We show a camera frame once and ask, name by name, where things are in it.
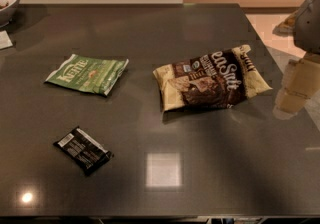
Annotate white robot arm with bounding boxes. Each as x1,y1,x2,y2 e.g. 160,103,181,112
273,0,320,120

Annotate brown sea salt chip bag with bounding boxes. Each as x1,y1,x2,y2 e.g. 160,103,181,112
153,45,271,111

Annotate green kettle chip bag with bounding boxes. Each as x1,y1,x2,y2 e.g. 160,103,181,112
46,54,129,96

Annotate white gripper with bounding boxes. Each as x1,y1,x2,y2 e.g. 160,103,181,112
273,53,320,120

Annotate white paper card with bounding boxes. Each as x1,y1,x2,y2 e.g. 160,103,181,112
0,31,13,49

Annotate black rxbar chocolate wrapper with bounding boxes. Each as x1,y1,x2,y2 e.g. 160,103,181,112
53,127,114,176

